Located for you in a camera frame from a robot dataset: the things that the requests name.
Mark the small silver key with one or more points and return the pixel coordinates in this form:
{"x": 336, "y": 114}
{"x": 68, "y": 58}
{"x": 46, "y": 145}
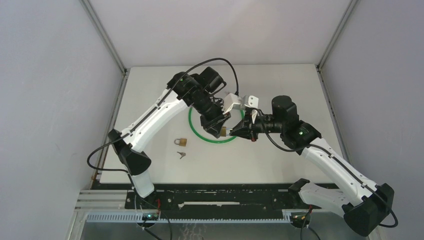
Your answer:
{"x": 182, "y": 154}

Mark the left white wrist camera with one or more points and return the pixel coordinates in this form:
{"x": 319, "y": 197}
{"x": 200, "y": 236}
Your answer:
{"x": 233, "y": 101}

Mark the brass padlock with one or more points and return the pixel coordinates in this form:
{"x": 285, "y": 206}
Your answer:
{"x": 182, "y": 142}
{"x": 225, "y": 131}

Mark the left aluminium frame post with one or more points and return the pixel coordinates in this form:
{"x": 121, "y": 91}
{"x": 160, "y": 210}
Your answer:
{"x": 100, "y": 29}

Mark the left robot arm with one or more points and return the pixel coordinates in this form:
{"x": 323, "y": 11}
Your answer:
{"x": 182, "y": 91}

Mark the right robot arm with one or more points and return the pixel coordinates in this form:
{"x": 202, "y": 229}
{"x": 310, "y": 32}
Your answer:
{"x": 360, "y": 201}

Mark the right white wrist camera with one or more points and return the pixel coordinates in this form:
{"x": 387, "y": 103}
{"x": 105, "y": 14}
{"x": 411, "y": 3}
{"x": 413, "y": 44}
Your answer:
{"x": 250, "y": 107}

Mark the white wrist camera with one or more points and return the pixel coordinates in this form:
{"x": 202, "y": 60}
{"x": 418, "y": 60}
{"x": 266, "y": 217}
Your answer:
{"x": 233, "y": 101}
{"x": 250, "y": 107}

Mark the white slotted cable duct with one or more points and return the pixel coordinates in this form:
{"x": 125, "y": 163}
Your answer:
{"x": 132, "y": 217}

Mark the green cable lock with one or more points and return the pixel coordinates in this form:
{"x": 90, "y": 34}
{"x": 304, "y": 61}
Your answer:
{"x": 193, "y": 129}

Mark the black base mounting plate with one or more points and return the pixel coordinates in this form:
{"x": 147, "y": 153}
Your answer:
{"x": 206, "y": 201}

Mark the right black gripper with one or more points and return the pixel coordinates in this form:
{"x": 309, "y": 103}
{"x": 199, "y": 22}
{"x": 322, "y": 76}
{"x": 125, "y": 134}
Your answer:
{"x": 239, "y": 130}

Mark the aluminium frame post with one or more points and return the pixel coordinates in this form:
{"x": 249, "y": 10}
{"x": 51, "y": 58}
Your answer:
{"x": 337, "y": 33}
{"x": 100, "y": 29}

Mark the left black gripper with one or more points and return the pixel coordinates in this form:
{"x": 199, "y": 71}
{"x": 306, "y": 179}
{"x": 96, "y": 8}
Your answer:
{"x": 214, "y": 126}

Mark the right aluminium frame post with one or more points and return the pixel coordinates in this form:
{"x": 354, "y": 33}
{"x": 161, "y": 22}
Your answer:
{"x": 337, "y": 33}

